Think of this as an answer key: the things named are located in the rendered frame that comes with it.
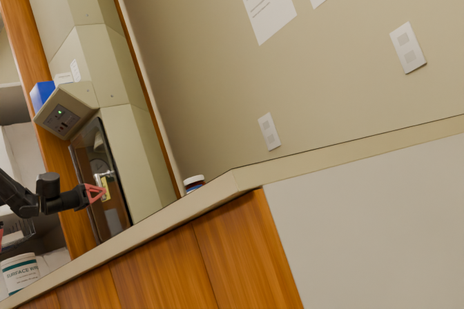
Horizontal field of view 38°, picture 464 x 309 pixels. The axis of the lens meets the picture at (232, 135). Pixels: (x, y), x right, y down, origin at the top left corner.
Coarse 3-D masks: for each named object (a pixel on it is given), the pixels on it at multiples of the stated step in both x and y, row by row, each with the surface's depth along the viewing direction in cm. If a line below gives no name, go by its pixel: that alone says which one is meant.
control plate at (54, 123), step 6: (60, 108) 223; (54, 114) 228; (60, 114) 227; (66, 114) 225; (72, 114) 224; (48, 120) 233; (54, 120) 232; (60, 120) 230; (66, 120) 228; (72, 120) 227; (78, 120) 226; (48, 126) 237; (54, 126) 235; (60, 126) 234; (60, 132) 237; (66, 132) 236
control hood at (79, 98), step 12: (60, 84) 214; (72, 84) 216; (84, 84) 218; (60, 96) 217; (72, 96) 214; (84, 96) 216; (48, 108) 226; (72, 108) 221; (84, 108) 218; (96, 108) 217; (36, 120) 237; (84, 120) 226; (72, 132) 236
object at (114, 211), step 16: (96, 128) 220; (80, 144) 233; (96, 144) 222; (80, 160) 235; (96, 160) 224; (112, 160) 214; (80, 176) 238; (112, 176) 216; (96, 192) 228; (112, 192) 218; (96, 208) 231; (112, 208) 220; (96, 224) 233; (112, 224) 222; (128, 224) 211
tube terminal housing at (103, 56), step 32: (96, 32) 226; (64, 64) 236; (96, 64) 222; (128, 64) 240; (96, 96) 219; (128, 96) 226; (128, 128) 221; (128, 160) 217; (160, 160) 234; (128, 192) 213; (160, 192) 221
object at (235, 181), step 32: (416, 128) 135; (448, 128) 140; (288, 160) 115; (320, 160) 119; (352, 160) 123; (192, 192) 120; (224, 192) 111; (160, 224) 132; (96, 256) 162; (32, 288) 208
